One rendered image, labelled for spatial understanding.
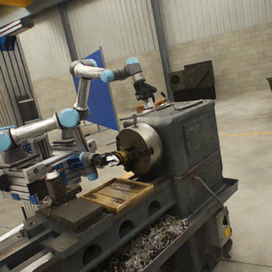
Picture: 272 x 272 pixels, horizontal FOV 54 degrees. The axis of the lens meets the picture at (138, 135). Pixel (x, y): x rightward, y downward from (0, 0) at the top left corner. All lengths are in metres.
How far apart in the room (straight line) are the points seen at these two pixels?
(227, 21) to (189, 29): 1.49
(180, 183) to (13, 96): 1.34
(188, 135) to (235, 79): 9.83
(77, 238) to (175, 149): 0.79
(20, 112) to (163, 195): 1.22
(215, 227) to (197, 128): 0.75
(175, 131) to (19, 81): 1.22
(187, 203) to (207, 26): 10.31
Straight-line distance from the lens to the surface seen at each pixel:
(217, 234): 2.18
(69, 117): 1.70
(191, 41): 11.86
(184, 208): 1.86
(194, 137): 1.86
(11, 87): 2.17
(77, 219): 1.31
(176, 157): 1.71
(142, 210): 1.62
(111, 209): 1.48
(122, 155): 1.61
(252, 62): 11.46
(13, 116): 2.15
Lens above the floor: 1.55
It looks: 13 degrees down
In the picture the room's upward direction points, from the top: 12 degrees counter-clockwise
